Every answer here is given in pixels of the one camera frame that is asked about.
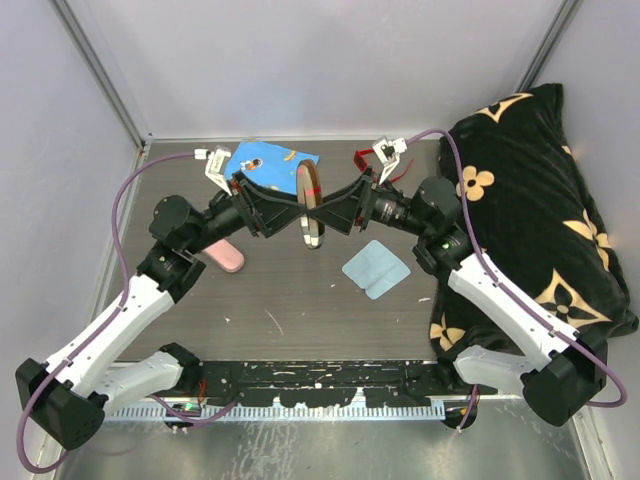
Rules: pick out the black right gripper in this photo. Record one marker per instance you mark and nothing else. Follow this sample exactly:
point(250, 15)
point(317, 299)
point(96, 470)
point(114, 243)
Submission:
point(340, 212)

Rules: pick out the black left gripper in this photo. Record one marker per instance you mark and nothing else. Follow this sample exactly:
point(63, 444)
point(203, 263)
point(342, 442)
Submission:
point(273, 212)

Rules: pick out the red sunglasses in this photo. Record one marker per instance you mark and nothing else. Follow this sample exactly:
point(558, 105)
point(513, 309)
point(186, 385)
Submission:
point(360, 161)

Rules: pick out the brown striped glasses case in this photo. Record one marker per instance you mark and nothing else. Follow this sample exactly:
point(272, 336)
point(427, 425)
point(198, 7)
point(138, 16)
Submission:
point(309, 195)

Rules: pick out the pink glasses case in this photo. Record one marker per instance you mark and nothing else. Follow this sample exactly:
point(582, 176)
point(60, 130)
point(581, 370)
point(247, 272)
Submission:
point(225, 256)

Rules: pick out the light blue cloth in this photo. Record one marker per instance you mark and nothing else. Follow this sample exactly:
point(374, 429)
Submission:
point(375, 269)

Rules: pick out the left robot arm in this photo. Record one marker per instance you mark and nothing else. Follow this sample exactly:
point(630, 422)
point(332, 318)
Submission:
point(68, 395)

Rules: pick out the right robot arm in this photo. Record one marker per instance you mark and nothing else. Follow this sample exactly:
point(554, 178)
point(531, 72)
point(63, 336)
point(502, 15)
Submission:
point(558, 370)

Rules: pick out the blue cartoon print cloth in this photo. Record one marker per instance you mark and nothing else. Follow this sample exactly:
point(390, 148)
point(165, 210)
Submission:
point(268, 165)

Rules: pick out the black floral plush pillow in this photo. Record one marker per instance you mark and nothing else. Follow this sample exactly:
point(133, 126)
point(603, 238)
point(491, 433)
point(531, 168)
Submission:
point(532, 213)

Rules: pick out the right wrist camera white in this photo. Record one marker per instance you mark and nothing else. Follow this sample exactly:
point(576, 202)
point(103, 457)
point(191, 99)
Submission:
point(388, 152)

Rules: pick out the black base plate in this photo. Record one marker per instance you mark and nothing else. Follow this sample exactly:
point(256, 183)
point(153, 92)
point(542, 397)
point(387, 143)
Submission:
point(384, 383)

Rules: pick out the aluminium front rail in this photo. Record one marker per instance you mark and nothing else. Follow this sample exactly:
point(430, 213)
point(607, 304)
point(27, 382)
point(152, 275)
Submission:
point(133, 393)

